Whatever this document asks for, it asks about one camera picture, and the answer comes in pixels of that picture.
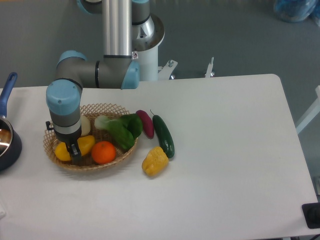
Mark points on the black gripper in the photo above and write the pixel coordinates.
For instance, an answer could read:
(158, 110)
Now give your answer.
(68, 132)

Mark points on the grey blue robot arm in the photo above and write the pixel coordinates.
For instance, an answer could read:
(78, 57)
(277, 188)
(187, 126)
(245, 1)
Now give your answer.
(74, 72)

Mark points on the woven wicker basket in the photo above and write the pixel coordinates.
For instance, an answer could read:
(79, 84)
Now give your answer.
(91, 111)

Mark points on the orange fruit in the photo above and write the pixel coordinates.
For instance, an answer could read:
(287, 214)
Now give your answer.
(103, 152)

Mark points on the green bok choy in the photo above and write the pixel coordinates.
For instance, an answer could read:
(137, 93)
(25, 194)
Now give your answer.
(123, 130)

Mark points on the dark blue saucepan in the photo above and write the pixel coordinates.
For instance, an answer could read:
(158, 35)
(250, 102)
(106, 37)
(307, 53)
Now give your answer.
(10, 141)

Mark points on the yellow bell pepper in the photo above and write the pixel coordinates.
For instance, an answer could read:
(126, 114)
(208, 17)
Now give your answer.
(155, 161)

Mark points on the dark green cucumber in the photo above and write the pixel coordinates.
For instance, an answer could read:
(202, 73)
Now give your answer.
(164, 136)

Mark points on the black device at edge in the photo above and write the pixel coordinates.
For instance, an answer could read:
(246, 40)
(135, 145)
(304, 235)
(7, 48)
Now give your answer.
(311, 212)

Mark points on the blue plastic bag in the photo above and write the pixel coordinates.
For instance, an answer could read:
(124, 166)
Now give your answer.
(296, 11)

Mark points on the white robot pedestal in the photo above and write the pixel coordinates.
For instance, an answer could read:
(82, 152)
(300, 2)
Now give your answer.
(146, 39)

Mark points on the white metal table bracket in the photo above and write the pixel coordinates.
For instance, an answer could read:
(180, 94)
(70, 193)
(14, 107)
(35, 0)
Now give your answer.
(209, 71)

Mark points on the white frame at right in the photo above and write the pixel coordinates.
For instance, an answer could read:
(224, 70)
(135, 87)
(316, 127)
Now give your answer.
(309, 114)

